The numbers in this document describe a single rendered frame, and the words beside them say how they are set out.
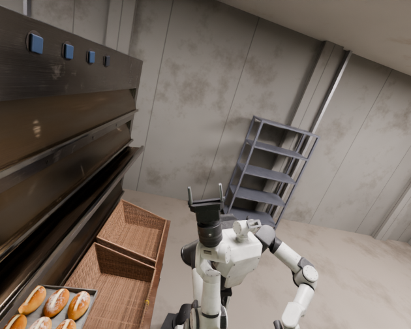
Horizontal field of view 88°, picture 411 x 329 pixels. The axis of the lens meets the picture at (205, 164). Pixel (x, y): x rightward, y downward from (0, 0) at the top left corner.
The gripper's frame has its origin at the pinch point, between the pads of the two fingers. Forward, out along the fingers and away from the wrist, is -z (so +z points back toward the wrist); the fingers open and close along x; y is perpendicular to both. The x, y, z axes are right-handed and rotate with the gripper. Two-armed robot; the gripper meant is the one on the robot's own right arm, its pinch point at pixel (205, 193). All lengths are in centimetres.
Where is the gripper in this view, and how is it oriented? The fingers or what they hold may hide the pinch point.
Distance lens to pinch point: 75.8
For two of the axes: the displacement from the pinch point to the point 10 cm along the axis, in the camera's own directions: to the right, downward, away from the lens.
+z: 1.2, 9.7, 2.3
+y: 0.0, 2.3, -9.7
